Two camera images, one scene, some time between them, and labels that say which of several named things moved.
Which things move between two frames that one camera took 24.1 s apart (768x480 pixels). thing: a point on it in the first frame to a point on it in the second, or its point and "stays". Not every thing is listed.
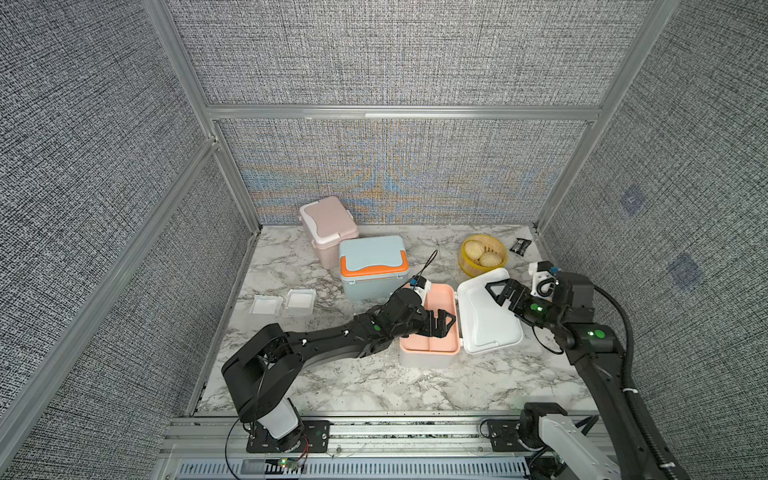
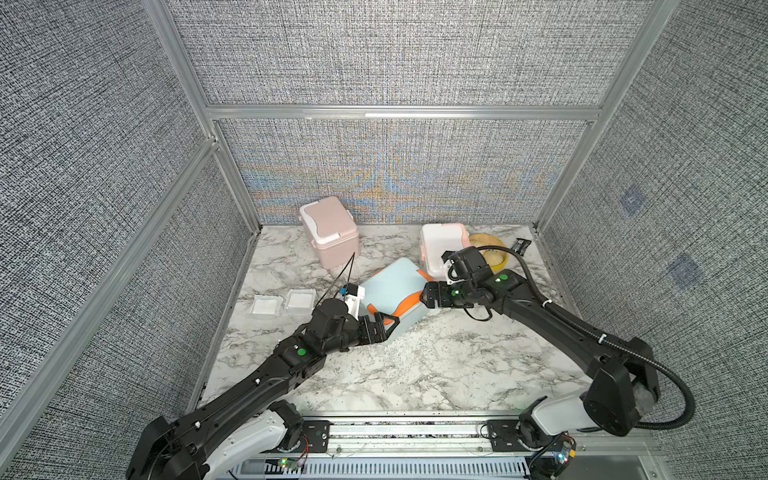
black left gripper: x=429 y=331 to x=380 y=335
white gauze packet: x=267 y=304 stays
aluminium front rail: x=216 y=448 stays
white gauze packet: x=300 y=301 stays
